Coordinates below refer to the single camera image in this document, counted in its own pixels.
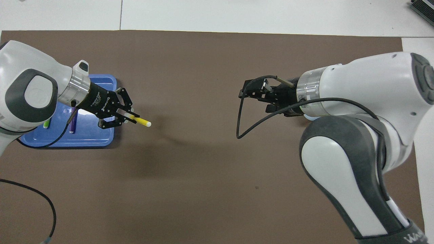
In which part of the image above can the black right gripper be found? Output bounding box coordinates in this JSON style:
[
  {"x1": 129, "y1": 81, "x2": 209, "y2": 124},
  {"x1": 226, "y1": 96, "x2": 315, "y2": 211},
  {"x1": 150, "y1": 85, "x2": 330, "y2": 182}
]
[{"x1": 238, "y1": 77, "x2": 301, "y2": 117}]

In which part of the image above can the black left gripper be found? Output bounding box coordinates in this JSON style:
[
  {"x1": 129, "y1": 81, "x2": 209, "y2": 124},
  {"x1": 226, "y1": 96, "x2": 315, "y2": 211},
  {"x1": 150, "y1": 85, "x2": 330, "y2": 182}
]
[{"x1": 76, "y1": 83, "x2": 138, "y2": 130}]

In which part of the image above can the yellow pen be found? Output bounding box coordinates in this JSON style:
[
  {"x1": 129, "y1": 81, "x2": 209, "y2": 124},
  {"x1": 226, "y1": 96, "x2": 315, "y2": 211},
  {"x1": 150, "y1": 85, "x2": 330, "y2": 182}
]
[{"x1": 125, "y1": 113, "x2": 152, "y2": 127}]

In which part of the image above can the purple pen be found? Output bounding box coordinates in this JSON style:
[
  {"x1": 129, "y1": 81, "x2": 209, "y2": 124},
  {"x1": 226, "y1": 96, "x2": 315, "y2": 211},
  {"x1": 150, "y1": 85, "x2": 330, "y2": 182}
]
[{"x1": 69, "y1": 108, "x2": 78, "y2": 134}]

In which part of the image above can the blue plastic tray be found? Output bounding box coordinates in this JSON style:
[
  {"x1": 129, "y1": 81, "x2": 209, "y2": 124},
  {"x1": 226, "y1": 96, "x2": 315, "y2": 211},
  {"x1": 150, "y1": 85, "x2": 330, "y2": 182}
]
[{"x1": 19, "y1": 74, "x2": 117, "y2": 148}]

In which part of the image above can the brown table mat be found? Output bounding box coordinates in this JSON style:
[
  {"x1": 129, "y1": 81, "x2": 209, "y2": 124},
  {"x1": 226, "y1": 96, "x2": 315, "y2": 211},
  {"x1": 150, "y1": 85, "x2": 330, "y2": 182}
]
[{"x1": 0, "y1": 30, "x2": 426, "y2": 244}]

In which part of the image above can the grey ribbed device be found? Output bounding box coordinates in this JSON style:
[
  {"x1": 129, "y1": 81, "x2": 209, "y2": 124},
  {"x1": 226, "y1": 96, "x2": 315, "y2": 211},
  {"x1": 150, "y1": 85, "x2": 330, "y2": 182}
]
[{"x1": 410, "y1": 0, "x2": 434, "y2": 18}]

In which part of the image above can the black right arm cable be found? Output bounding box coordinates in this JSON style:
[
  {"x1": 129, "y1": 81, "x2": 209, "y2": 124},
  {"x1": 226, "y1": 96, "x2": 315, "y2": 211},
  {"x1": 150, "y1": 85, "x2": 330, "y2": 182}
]
[{"x1": 236, "y1": 75, "x2": 387, "y2": 177}]

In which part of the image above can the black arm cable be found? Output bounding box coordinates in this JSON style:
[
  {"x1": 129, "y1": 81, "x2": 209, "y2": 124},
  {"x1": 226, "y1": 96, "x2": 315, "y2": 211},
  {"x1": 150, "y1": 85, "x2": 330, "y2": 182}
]
[
  {"x1": 15, "y1": 102, "x2": 79, "y2": 149},
  {"x1": 236, "y1": 75, "x2": 387, "y2": 177}
]

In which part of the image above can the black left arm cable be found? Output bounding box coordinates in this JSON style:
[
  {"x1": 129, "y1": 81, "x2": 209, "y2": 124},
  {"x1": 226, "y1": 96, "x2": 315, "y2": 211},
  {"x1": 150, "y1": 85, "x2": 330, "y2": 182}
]
[{"x1": 15, "y1": 102, "x2": 79, "y2": 149}]

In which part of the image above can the black cable with metal plug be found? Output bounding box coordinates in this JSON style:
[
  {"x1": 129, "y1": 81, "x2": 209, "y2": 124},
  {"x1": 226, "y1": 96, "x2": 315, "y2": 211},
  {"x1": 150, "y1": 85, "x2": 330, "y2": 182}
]
[{"x1": 0, "y1": 179, "x2": 57, "y2": 244}]

